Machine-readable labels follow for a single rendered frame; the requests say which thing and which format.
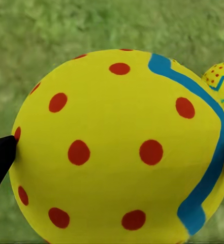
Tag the easter egg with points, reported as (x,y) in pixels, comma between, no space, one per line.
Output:
(119,146)
(214,77)

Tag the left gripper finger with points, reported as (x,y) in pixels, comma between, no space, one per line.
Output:
(7,154)

